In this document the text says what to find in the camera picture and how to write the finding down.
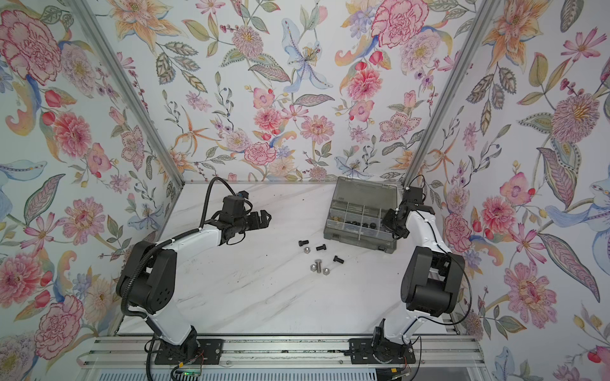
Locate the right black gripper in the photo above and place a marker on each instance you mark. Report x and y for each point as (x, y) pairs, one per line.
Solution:
(387, 223)

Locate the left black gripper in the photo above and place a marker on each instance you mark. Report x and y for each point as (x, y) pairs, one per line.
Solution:
(264, 221)

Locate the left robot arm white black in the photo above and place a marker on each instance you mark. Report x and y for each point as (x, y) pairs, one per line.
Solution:
(147, 282)

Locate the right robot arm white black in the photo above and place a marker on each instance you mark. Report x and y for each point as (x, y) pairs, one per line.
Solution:
(432, 281)

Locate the grey plastic organizer box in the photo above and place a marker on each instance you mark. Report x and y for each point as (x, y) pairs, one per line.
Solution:
(362, 201)

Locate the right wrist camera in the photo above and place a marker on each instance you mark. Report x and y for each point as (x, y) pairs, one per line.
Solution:
(414, 195)

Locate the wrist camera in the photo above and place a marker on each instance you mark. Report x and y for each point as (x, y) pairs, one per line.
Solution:
(236, 206)
(414, 195)

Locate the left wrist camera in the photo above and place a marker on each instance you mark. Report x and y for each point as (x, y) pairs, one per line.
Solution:
(236, 206)

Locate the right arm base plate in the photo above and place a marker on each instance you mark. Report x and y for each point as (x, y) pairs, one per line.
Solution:
(368, 351)

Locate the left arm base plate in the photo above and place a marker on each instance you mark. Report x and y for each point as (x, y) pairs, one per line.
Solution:
(188, 352)

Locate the aluminium front rail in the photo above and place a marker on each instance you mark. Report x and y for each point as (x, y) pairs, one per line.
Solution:
(289, 351)

